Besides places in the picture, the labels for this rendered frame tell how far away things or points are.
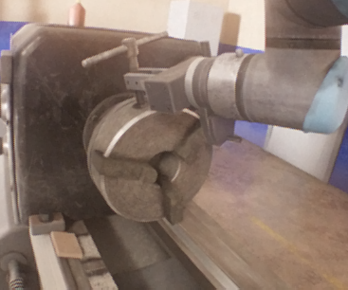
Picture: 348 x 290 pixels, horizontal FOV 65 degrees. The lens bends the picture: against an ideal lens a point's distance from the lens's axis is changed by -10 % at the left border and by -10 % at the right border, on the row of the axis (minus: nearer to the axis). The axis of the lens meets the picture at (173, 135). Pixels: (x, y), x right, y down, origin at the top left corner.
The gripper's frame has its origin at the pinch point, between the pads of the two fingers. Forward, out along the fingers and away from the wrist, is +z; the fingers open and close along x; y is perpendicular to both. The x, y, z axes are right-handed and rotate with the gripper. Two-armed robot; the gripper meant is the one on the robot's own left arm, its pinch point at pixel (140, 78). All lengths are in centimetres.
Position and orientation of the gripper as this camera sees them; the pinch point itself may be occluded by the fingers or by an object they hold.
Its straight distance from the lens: 53.8
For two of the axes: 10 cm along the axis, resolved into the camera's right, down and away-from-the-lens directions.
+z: -7.4, -1.7, 6.5
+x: -6.5, 4.4, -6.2
